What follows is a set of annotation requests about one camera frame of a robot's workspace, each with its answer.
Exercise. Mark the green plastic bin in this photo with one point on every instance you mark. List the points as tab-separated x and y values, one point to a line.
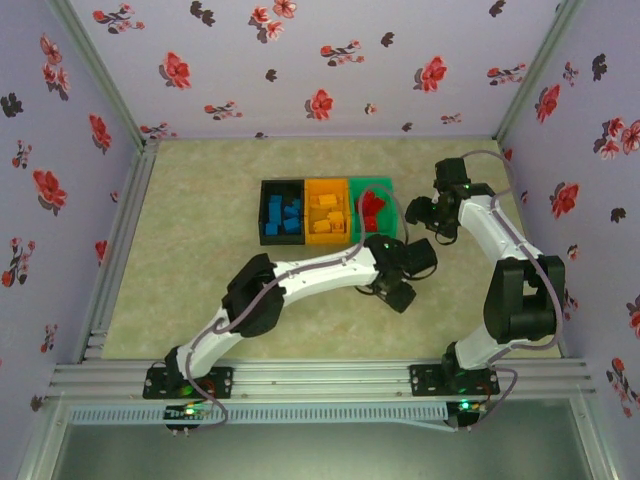
387	185

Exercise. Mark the controller board with LED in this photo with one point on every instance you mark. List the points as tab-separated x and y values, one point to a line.
467	407
187	412

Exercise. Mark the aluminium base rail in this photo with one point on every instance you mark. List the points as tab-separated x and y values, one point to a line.
320	380

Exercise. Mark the orange plastic bin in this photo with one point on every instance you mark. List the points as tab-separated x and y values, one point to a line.
327	241

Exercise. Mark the aluminium corner post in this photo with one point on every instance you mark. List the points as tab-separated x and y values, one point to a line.
101	70
537	70

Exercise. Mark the aluminium frame leg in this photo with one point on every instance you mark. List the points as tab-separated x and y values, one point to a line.
42	450
597	445

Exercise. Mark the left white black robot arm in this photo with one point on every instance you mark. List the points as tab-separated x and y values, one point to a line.
325	272

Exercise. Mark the black plastic bin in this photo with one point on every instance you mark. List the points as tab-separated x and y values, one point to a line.
265	240

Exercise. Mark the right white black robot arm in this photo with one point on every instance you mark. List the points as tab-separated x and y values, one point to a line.
490	225

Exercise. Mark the aluminium side rail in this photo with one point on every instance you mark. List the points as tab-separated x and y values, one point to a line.
127	225

